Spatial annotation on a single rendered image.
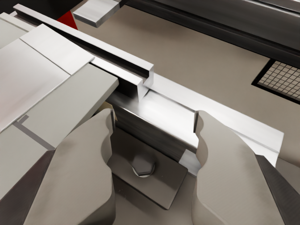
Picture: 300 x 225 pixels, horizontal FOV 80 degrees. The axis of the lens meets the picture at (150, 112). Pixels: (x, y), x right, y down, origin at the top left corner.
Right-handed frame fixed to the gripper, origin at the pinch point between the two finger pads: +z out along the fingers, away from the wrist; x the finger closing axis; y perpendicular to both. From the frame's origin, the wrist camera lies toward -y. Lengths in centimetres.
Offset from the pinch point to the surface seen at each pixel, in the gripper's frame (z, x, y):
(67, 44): 9.3, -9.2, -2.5
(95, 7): 14.4, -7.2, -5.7
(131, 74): 6.1, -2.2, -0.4
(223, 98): 112, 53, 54
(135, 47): 158, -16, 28
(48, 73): 5.8, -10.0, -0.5
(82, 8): 14.2, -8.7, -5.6
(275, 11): 21.4, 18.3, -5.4
